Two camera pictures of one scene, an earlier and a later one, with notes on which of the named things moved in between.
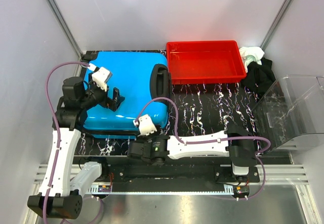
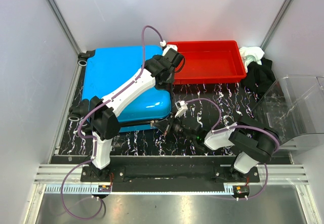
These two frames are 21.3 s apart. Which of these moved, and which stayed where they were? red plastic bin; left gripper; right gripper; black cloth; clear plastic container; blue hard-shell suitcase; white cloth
Moved: right gripper; blue hard-shell suitcase; left gripper
Stayed: black cloth; white cloth; clear plastic container; red plastic bin
